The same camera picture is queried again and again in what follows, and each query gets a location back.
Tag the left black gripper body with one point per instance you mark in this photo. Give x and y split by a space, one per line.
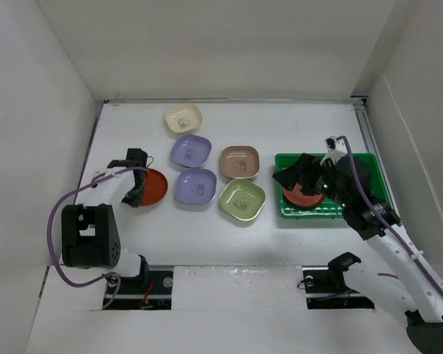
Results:
134 198

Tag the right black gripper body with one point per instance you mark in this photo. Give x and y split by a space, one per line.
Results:
325 183

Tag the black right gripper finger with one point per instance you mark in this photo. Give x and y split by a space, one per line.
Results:
308 173
289 177

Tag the red round scalloped plate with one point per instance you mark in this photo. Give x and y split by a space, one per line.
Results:
299 199

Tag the pink square panda plate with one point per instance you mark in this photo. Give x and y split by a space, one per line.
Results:
240 161

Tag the green square panda plate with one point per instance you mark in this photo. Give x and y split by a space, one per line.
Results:
242 199

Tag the purple square panda plate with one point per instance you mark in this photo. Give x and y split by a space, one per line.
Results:
191 151

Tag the cream square panda plate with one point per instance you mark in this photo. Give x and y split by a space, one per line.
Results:
183 118

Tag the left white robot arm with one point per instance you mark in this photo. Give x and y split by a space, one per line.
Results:
89 230

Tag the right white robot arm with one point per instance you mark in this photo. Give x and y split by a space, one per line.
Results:
418 301

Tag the green plastic bin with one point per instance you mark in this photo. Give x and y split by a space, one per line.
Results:
371 179

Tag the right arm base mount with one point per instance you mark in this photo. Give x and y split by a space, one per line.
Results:
325 287

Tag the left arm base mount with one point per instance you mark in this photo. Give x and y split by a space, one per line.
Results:
156 295

